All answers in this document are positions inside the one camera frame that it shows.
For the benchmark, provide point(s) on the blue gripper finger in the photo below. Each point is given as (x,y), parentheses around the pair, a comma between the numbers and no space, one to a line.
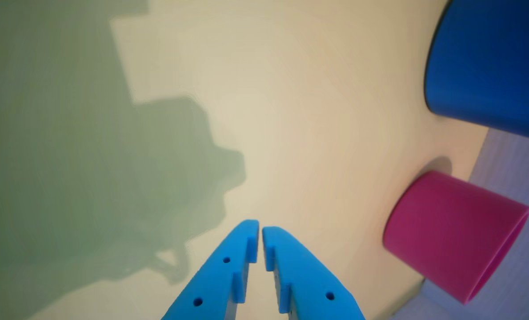
(304,275)
(215,280)

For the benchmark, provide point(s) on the pink round cup box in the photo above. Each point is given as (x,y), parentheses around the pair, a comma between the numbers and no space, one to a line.
(455,235)

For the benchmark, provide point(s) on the blue round cup box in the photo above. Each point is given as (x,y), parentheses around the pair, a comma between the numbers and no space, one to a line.
(491,66)

